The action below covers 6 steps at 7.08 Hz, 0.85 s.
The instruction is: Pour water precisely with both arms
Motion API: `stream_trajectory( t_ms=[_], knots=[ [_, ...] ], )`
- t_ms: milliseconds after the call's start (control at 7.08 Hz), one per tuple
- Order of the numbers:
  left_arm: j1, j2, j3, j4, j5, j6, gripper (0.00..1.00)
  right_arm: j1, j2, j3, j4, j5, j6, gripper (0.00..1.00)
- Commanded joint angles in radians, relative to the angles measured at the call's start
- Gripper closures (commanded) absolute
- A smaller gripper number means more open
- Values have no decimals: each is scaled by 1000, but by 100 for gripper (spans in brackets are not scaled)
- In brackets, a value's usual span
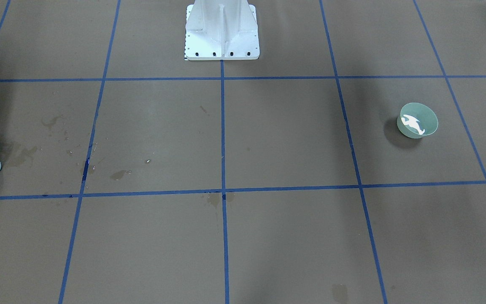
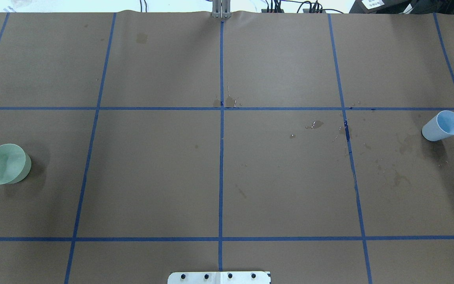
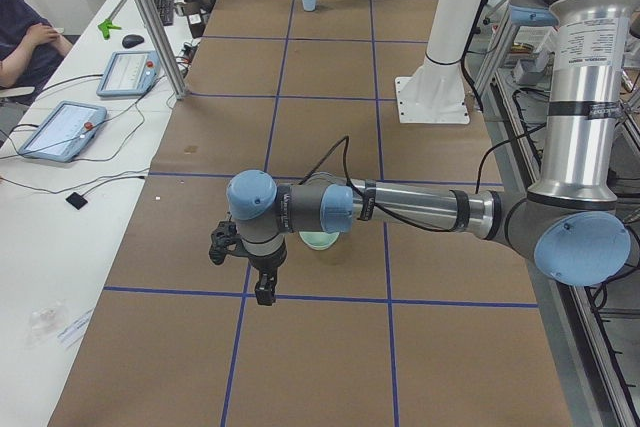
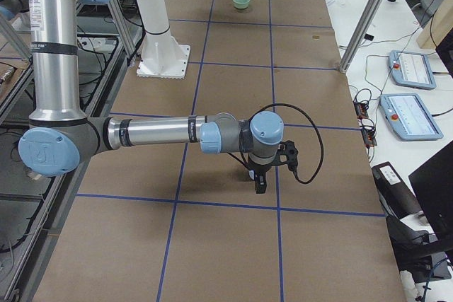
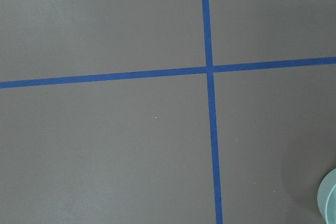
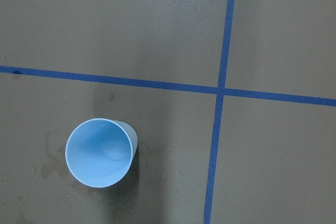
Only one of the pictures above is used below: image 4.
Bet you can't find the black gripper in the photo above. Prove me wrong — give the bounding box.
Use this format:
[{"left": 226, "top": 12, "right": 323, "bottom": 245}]
[{"left": 247, "top": 156, "right": 275, "bottom": 193}]

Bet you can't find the mint green ceramic bowl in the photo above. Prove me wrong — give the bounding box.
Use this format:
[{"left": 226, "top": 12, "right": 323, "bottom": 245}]
[{"left": 232, "top": 0, "right": 251, "bottom": 10}]

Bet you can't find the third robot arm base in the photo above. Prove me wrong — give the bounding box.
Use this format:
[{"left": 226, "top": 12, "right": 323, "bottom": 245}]
[{"left": 1, "top": 0, "right": 30, "bottom": 21}]

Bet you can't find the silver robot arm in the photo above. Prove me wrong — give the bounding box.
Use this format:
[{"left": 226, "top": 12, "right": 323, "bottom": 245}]
[{"left": 18, "top": 0, "right": 285, "bottom": 194}]

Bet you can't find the near blue teach pendant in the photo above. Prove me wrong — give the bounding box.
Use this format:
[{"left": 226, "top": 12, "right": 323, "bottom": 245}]
[{"left": 379, "top": 93, "right": 444, "bottom": 141}]

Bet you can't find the blue teach pendant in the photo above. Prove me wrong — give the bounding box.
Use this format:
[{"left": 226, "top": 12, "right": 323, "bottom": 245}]
[
  {"left": 389, "top": 50, "right": 437, "bottom": 90},
  {"left": 379, "top": 93, "right": 444, "bottom": 141}
]

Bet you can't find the black computer monitor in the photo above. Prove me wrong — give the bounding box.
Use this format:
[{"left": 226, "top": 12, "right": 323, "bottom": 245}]
[{"left": 409, "top": 143, "right": 452, "bottom": 239}]

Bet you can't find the far blue teach pendant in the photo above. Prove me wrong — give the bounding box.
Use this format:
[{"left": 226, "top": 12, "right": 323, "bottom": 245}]
[{"left": 389, "top": 50, "right": 437, "bottom": 90}]

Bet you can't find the small electronics board with wires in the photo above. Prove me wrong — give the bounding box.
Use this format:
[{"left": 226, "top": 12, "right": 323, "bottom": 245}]
[{"left": 350, "top": 85, "right": 377, "bottom": 149}]

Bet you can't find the white pedestal column base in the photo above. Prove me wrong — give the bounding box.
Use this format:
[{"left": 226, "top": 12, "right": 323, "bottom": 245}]
[{"left": 136, "top": 0, "right": 190, "bottom": 79}]

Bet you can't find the aluminium frame side rack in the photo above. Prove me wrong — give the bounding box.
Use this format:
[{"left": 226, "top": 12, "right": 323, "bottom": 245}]
[{"left": 1, "top": 0, "right": 142, "bottom": 301}]

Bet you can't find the aluminium frame post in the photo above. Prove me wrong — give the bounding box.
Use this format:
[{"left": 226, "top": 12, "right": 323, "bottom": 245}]
[{"left": 339, "top": 0, "right": 382, "bottom": 74}]

